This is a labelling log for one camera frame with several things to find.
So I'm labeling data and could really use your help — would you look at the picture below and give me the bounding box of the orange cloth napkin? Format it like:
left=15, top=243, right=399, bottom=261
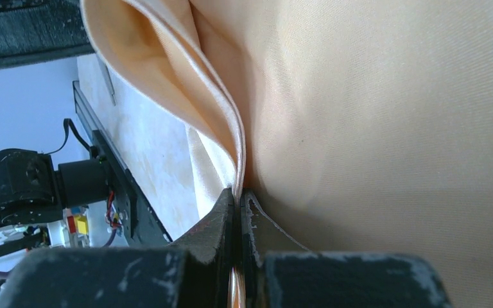
left=80, top=1, right=493, bottom=307

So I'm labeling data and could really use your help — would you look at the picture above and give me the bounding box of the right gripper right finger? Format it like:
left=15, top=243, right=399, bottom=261
left=240, top=189, right=451, bottom=307

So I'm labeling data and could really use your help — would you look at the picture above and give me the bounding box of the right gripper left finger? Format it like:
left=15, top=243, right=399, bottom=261
left=0, top=189, right=234, bottom=307

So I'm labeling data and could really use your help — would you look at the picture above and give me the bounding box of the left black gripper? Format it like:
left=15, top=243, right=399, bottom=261
left=0, top=0, right=94, bottom=69

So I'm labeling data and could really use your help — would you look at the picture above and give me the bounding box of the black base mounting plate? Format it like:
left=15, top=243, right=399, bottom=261
left=73, top=80, right=173, bottom=247

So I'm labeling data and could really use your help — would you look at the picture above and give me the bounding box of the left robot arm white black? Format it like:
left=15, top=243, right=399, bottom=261
left=0, top=1, right=111, bottom=257

